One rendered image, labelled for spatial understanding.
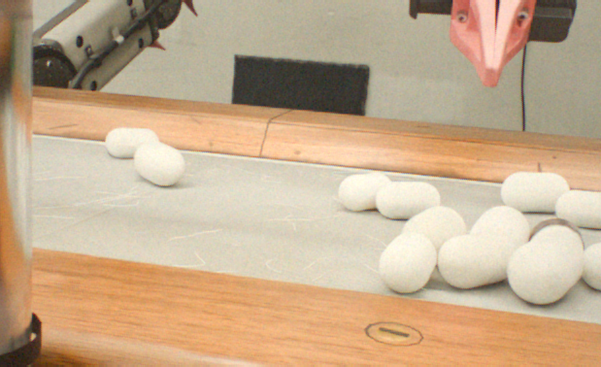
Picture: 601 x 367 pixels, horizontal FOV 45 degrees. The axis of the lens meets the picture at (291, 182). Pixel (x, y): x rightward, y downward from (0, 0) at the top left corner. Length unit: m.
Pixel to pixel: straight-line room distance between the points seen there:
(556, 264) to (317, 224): 0.12
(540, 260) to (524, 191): 0.15
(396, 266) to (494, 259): 0.04
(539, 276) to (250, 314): 0.12
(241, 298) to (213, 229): 0.15
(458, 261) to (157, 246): 0.11
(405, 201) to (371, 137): 0.15
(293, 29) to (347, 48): 0.18
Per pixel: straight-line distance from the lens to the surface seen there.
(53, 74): 0.85
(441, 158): 0.49
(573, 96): 2.41
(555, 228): 0.30
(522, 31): 0.47
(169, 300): 0.16
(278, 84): 2.41
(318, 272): 0.27
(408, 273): 0.25
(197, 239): 0.30
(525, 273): 0.25
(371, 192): 0.36
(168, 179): 0.39
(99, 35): 0.93
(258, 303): 0.16
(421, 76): 2.38
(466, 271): 0.26
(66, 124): 0.55
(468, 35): 0.46
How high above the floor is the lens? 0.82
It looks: 11 degrees down
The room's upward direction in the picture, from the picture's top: 4 degrees clockwise
